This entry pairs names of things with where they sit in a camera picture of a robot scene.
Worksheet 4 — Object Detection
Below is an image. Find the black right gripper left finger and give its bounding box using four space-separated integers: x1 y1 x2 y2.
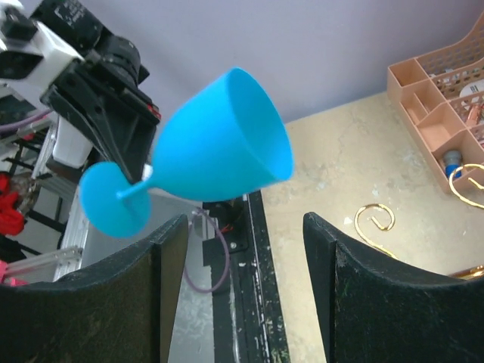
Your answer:
1 215 188 362

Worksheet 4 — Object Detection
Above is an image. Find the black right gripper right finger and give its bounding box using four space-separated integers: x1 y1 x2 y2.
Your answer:
302 212 483 362

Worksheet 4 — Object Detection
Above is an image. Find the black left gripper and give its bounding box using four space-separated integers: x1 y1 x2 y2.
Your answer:
41 50 159 180

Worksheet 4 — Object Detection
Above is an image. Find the blue wine glass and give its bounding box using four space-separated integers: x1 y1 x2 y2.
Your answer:
79 67 294 237

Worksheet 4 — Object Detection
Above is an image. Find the gold black wine glass rack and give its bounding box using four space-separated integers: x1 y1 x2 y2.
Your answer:
345 163 483 280

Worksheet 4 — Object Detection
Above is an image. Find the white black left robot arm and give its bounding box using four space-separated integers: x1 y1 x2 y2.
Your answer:
30 1 160 183

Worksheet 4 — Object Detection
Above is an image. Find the grey blue cylinder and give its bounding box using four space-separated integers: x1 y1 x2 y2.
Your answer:
442 150 462 178

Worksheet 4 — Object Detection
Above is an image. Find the peach plastic file organizer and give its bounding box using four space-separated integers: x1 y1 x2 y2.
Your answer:
386 17 483 192

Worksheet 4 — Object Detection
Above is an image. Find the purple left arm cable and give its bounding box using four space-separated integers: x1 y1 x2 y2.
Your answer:
0 109 52 133

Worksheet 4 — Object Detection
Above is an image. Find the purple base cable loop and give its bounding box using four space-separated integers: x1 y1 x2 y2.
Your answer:
183 209 231 294

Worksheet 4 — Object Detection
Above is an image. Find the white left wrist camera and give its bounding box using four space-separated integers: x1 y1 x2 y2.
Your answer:
1 1 84 105

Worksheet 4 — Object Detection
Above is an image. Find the aluminium table frame rail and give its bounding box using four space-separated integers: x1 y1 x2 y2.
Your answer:
203 192 290 362

